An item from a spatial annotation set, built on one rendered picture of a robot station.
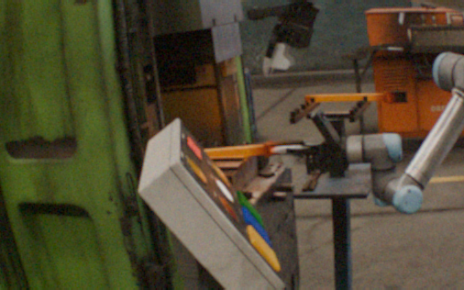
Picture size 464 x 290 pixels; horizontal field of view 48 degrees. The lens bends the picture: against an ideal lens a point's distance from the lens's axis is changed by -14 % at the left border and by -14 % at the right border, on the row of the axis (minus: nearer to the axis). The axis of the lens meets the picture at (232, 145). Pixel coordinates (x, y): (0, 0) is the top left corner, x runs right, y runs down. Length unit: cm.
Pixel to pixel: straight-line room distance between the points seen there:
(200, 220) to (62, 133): 62
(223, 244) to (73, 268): 74
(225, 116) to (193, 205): 102
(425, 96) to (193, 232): 431
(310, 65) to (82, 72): 815
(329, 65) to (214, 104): 744
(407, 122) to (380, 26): 89
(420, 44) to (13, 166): 393
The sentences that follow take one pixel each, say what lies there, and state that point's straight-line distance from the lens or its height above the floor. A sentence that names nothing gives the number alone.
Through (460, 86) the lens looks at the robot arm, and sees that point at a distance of 150.
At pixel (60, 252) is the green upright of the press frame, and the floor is 84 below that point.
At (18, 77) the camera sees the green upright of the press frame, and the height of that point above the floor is 133.
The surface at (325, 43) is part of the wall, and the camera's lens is 925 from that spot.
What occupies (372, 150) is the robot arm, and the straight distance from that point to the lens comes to 152.
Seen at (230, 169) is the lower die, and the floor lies 98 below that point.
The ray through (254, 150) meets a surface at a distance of 162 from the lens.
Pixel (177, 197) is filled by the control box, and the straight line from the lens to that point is 89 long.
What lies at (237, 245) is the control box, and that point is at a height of 105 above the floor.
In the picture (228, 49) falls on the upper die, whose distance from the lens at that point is 157.
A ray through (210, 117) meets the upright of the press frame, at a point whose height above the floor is 106.
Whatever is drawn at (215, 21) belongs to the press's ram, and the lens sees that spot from 150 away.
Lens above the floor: 142
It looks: 14 degrees down
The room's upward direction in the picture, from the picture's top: 8 degrees counter-clockwise
